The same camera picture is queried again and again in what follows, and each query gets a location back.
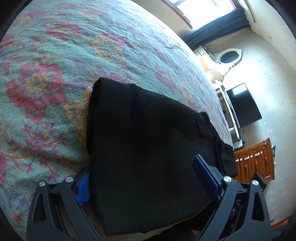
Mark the floral bedspread bed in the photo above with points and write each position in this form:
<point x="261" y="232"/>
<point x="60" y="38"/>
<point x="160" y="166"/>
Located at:
<point x="51" y="56"/>

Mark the right dark blue curtain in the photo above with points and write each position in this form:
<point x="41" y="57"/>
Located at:
<point x="233" y="22"/>

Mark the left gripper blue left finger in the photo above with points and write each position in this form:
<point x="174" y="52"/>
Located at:
<point x="56" y="211"/>

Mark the white tv stand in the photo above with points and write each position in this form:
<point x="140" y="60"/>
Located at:
<point x="229" y="113"/>

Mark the black pants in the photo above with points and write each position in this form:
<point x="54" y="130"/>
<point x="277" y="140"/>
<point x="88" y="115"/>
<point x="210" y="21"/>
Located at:
<point x="141" y="145"/>

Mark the cream vanity dresser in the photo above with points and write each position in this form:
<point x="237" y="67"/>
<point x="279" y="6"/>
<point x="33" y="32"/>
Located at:
<point x="213" y="69"/>

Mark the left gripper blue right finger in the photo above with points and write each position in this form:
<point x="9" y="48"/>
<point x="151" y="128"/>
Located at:
<point x="241" y="211"/>

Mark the wooden drawer cabinet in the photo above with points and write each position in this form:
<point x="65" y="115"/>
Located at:
<point x="256" y="158"/>

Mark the black flat television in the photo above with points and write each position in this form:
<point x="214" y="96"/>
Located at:
<point x="244" y="105"/>

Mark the white oval vanity mirror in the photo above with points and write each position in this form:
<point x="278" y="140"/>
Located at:
<point x="228" y="59"/>

